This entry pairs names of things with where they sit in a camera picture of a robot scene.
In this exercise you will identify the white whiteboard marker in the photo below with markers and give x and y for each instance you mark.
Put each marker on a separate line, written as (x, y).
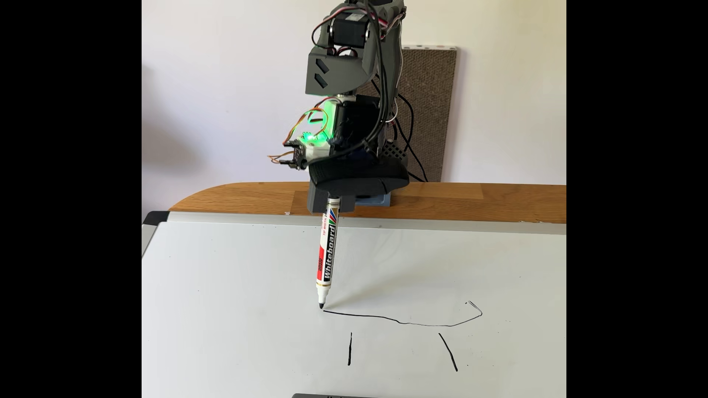
(327, 254)

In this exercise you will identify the purple circuit board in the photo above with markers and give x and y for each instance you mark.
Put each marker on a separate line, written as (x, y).
(296, 155)

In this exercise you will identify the brown cardboard panel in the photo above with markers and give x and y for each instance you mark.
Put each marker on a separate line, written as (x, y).
(437, 110)

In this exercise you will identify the grey marker holder block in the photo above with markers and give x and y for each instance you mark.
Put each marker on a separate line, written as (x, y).
(332, 396)

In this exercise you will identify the black oval camera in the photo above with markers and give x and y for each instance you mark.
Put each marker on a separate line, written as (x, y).
(359, 177)

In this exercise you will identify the whiteboard with silver frame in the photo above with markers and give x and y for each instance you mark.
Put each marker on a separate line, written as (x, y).
(249, 331)

